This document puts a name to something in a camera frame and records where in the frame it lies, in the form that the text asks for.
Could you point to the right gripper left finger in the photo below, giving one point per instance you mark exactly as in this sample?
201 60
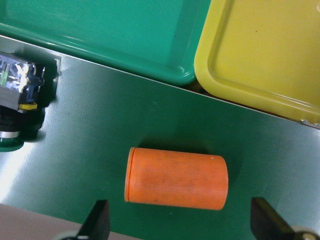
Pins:
97 224

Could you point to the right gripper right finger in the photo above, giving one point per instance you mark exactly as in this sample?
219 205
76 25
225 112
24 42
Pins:
267 224

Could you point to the plain orange cylinder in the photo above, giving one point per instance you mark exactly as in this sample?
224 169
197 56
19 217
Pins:
178 179

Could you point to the green push button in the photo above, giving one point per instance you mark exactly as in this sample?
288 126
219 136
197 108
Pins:
28 84

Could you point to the green conveyor belt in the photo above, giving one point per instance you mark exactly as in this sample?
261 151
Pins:
97 114

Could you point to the yellow tray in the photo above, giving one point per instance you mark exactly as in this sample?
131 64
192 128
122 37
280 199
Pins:
264 54

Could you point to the green tray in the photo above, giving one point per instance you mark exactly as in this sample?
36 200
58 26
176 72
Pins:
156 39

